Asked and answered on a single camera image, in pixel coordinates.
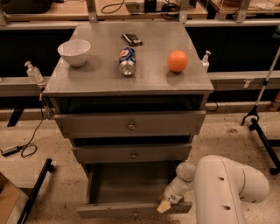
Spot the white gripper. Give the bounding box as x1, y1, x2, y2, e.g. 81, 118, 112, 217
157, 177, 194, 214

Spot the grey bottom drawer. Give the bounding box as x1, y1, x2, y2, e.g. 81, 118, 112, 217
75, 161, 193, 220

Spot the grey drawer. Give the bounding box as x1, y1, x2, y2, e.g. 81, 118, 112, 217
54, 111, 206, 138
75, 161, 193, 220
72, 143, 192, 164

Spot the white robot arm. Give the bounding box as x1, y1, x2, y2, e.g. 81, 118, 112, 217
157, 155, 270, 224

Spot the grey middle drawer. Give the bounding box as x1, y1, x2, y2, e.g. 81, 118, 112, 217
72, 143, 192, 164

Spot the grey drawer cabinet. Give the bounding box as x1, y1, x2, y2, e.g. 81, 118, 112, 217
42, 20, 214, 185

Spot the grey top drawer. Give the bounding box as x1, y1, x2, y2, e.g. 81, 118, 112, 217
54, 111, 206, 138

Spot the black wheeled stand right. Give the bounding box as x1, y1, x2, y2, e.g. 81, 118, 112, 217
249, 118, 280, 175

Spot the black stand leg left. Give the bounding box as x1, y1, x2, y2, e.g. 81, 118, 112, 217
17, 158, 54, 224

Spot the grey reacher pole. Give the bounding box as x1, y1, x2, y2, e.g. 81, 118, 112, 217
241, 46, 280, 125

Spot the orange fruit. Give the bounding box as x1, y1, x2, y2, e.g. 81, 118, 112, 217
167, 51, 188, 73

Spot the blue pepsi can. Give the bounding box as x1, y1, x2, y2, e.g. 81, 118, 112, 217
119, 46, 136, 76

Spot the cardboard box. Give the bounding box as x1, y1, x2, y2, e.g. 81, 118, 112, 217
0, 172, 21, 224

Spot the dark snack packet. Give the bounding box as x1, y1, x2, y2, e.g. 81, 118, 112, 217
122, 33, 143, 46

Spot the white bowl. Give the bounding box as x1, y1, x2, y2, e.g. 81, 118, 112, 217
57, 39, 91, 67

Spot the clear sanitizer bottle left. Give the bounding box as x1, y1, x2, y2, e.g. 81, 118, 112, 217
24, 61, 44, 83

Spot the black power adapter cable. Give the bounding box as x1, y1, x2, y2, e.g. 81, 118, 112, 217
0, 108, 46, 159

